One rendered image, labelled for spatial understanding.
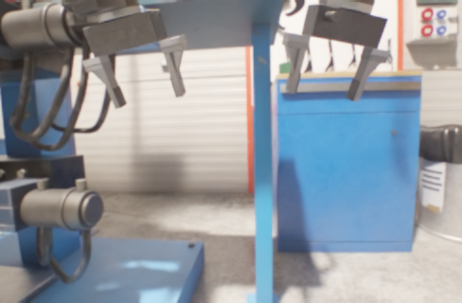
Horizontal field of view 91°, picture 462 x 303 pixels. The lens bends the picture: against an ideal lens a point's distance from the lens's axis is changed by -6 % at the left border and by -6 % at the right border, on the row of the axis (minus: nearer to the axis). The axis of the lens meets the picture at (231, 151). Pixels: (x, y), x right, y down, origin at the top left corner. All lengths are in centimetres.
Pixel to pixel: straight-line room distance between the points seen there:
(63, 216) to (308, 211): 108
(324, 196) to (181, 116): 170
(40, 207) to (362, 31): 81
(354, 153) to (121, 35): 116
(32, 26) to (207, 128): 195
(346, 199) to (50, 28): 135
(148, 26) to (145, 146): 231
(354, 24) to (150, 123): 239
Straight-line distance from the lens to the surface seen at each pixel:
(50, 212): 76
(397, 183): 148
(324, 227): 142
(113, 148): 291
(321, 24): 46
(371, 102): 138
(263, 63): 83
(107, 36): 50
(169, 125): 260
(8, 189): 80
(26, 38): 79
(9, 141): 132
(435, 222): 190
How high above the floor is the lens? 69
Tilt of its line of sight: 6 degrees down
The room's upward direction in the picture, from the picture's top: 2 degrees counter-clockwise
